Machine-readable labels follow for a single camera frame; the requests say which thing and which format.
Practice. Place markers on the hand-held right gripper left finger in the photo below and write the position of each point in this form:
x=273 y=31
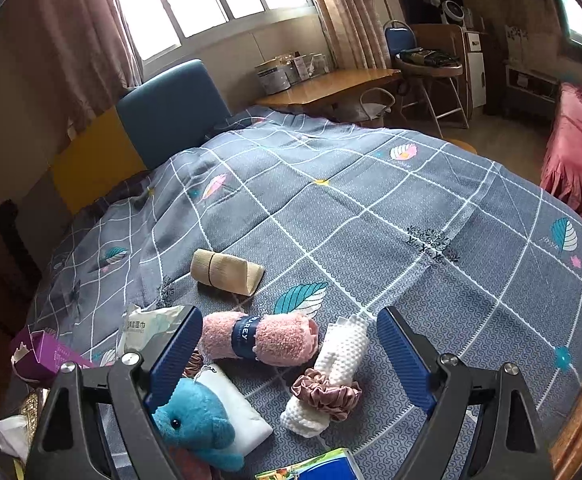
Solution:
x=176 y=355

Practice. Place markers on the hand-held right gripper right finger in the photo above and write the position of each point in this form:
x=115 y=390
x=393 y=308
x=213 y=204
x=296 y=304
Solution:
x=403 y=355

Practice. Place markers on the beige elastic bandage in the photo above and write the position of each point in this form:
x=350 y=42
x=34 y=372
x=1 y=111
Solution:
x=226 y=270

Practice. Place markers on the brown scrunchie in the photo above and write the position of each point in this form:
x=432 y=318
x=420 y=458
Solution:
x=195 y=362

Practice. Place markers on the white wet wipes packet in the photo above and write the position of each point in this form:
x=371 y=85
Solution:
x=141 y=330

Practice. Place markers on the blue plush toy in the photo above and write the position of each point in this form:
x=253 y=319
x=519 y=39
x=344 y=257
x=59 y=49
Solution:
x=196 y=410

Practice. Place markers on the white knitted rolled cloth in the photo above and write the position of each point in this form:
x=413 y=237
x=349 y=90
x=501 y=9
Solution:
x=341 y=355

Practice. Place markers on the white fabric pouch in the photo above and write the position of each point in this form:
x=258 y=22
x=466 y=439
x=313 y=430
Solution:
x=241 y=415

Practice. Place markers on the pink satin scrunchie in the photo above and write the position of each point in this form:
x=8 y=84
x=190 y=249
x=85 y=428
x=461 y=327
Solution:
x=303 y=385

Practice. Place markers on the pink rolled towel blue band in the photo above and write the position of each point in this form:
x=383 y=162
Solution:
x=281 y=335

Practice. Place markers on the purple cardboard box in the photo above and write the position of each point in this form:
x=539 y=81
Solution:
x=46 y=355

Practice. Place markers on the blue green tissue packet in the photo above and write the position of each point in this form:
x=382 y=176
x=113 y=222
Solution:
x=316 y=467

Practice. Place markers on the grey checked leaf-print quilt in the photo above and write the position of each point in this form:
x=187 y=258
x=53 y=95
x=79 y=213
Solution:
x=371 y=210

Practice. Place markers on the gold woven mat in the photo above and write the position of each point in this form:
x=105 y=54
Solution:
x=32 y=407

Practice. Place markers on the white crumpled tissue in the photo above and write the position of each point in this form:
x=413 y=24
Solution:
x=13 y=435

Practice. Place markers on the grey yellow blue headboard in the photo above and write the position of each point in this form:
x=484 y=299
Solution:
x=171 y=105

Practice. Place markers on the pink ruffled bedding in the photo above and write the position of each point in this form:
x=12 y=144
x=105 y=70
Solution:
x=578 y=155

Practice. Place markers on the wooden desk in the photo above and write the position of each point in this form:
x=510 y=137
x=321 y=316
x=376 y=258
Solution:
x=341 y=85

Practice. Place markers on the white small cabinet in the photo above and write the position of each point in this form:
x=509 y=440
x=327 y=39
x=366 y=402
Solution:
x=476 y=70

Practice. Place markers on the dark bag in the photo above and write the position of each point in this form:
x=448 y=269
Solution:
x=428 y=56

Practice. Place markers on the low white shelf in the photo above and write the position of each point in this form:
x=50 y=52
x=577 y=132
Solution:
x=531 y=82

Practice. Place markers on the clear plastic container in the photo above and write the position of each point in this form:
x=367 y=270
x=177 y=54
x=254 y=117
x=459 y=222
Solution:
x=319 y=63

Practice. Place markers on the blue folding chair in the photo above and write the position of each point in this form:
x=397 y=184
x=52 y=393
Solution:
x=396 y=37

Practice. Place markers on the beige patterned curtain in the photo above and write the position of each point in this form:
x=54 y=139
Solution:
x=91 y=20
x=351 y=10

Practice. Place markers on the white round fan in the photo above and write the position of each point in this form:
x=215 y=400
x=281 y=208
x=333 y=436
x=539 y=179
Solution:
x=452 y=11

